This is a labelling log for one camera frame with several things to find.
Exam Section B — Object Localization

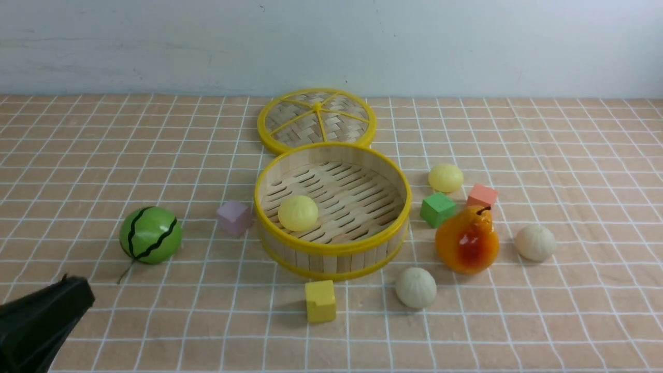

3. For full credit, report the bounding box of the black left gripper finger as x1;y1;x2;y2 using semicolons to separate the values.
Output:
1;275;95;372

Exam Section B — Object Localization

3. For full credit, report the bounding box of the yellow bun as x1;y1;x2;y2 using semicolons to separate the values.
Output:
428;163;464;194
278;194;318;232

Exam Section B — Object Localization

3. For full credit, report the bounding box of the white bun front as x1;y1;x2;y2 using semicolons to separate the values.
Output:
395;267;437;309

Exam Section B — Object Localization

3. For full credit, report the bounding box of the white bun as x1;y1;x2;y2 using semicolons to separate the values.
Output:
514;224;557;262
395;267;437;309

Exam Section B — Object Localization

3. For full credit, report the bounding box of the woven bamboo steamer lid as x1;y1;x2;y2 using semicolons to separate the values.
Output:
256;88;377;155

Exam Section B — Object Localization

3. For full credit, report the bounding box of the bamboo steamer tray yellow rim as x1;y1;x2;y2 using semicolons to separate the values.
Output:
254;142;412;281

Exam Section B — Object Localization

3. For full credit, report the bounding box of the green toy watermelon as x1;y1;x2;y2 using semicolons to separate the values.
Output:
117;206;182;284

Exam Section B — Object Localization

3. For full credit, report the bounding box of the checkered orange tablecloth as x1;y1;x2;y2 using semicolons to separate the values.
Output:
1;94;662;372

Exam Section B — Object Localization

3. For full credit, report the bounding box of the pink wooden cube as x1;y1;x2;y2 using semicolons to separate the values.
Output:
217;200;253;237

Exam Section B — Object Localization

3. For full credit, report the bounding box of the yellow wooden cube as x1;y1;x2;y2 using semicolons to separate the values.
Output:
305;279;337;324

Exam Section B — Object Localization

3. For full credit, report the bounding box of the green wooden cube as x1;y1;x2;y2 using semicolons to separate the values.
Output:
420;192;457;229

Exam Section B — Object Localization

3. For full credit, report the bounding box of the orange toy pear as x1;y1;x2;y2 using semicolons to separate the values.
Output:
434;205;500;276

